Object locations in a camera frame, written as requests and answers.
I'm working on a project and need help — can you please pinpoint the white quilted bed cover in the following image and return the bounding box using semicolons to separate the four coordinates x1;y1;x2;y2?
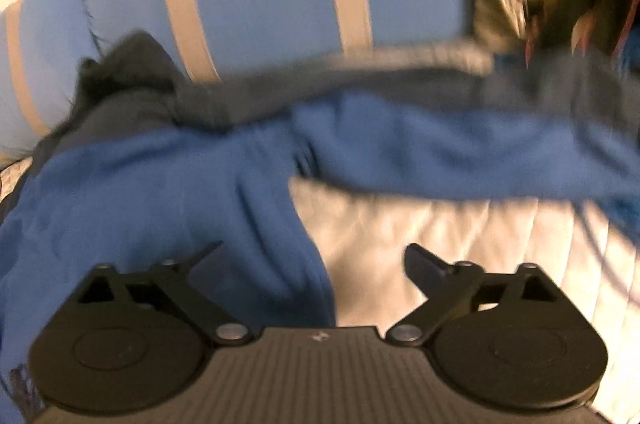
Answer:
1;157;639;423

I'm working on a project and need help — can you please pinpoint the blue navy fleece jacket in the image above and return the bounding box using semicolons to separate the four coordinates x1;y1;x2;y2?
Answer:
1;32;639;423

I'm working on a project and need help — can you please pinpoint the blue striped pillow left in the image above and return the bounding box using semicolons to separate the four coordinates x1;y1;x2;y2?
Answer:
1;0;99;165

